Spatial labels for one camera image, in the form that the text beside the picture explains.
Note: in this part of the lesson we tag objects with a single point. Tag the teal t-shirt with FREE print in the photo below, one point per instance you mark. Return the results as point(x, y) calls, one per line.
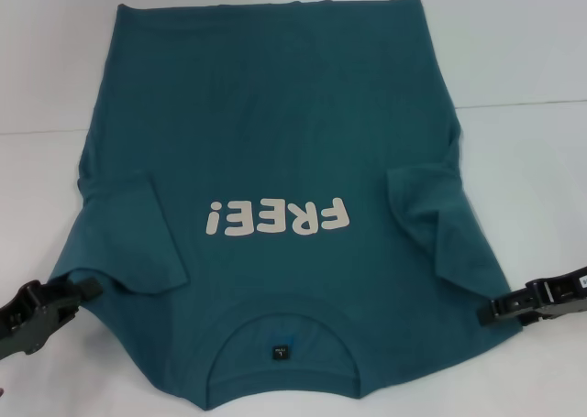
point(275, 114)

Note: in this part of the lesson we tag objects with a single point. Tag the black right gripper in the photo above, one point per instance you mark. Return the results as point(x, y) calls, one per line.
point(550, 298)

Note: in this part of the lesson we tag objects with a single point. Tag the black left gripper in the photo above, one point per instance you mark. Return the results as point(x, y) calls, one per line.
point(32, 318)

